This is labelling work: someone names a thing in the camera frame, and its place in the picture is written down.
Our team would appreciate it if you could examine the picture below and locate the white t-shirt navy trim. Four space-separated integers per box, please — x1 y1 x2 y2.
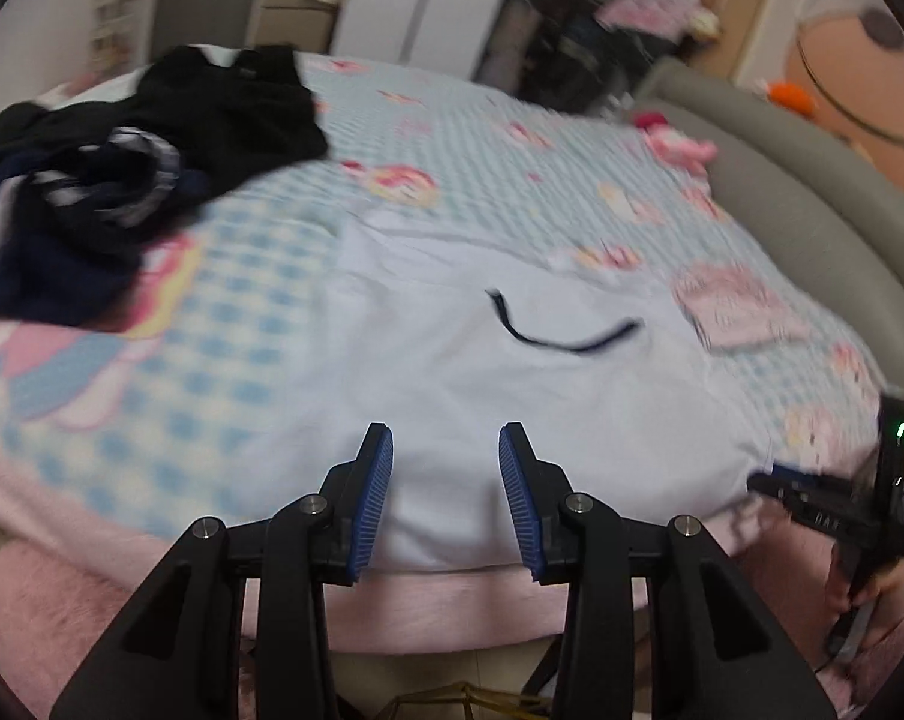
234 221 783 567

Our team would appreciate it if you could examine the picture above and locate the small white rack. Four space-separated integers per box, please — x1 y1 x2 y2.
90 0 142 70

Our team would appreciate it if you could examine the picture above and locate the pile of dark clothes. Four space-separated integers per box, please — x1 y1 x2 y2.
0 45 329 327

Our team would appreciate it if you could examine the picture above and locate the white wardrobe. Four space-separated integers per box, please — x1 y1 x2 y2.
332 0 529 80

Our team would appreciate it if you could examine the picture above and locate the checkered cartoon bedsheet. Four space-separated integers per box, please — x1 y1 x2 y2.
0 52 903 526

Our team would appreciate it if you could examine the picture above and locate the folded pink cloth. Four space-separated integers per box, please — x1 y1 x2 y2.
672 261 809 350

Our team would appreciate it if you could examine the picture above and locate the pink fluffy blanket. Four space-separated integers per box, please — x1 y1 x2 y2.
0 435 904 720

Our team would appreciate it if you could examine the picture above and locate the pink plush toy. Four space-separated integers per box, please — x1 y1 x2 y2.
632 111 719 175

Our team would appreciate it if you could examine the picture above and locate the person's right hand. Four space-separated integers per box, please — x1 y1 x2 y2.
830 540 904 620

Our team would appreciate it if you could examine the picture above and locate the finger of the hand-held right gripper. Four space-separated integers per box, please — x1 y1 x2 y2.
747 463 822 503

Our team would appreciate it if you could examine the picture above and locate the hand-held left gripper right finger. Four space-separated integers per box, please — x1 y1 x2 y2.
498 422 835 720

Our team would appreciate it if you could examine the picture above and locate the grey padded headboard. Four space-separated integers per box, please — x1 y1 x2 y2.
632 60 904 421

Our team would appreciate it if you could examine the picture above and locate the orange toy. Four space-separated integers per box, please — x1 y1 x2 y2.
767 79 822 115

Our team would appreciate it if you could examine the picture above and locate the pink clothes heap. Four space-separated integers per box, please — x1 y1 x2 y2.
594 0 720 43

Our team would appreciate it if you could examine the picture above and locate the dark cluttered shelf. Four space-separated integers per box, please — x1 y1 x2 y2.
477 0 694 115

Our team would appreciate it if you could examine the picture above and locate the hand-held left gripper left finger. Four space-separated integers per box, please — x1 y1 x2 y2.
50 422 395 720

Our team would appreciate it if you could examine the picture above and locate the gold wire frame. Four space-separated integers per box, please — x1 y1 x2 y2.
377 679 559 720

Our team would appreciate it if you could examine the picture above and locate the large peach plush toy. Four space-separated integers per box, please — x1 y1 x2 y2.
785 0 904 190

